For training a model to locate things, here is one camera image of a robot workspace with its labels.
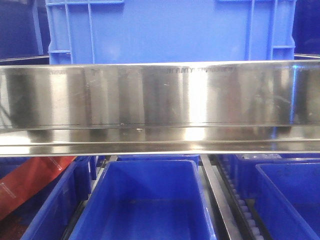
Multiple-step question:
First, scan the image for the blue rear centre bin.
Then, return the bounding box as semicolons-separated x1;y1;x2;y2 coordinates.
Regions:
112;154;200;177

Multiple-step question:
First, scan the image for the blue bin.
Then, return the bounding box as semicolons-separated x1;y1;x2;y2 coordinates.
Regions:
254;163;320;240
112;154;200;177
222;153;320;199
0;156;98;240
70;160;216;240

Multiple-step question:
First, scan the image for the blue rear right bin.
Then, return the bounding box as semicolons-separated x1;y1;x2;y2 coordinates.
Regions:
222;153;320;199

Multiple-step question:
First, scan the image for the blue left bin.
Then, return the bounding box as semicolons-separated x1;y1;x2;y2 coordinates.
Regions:
0;156;98;240

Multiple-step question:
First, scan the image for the light blue upper crate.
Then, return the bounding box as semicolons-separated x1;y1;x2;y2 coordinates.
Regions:
45;0;296;64

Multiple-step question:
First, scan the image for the metal roller track divider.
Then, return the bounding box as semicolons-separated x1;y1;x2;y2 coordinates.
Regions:
199;154;271;240

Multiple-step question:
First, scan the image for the red plastic bag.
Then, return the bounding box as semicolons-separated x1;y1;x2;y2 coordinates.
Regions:
0;156;76;220

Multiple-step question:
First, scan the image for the dark blue upper left crate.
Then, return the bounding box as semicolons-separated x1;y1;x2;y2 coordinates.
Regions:
0;0;50;60

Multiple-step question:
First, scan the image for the dark blue crate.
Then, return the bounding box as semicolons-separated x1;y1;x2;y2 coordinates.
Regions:
292;0;320;60
0;0;50;60

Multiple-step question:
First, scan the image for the dark blue upper right crate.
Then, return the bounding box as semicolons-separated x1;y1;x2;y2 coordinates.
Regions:
292;0;320;60

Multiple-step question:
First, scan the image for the stainless steel shelf rail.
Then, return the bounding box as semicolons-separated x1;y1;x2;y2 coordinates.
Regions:
0;60;320;157

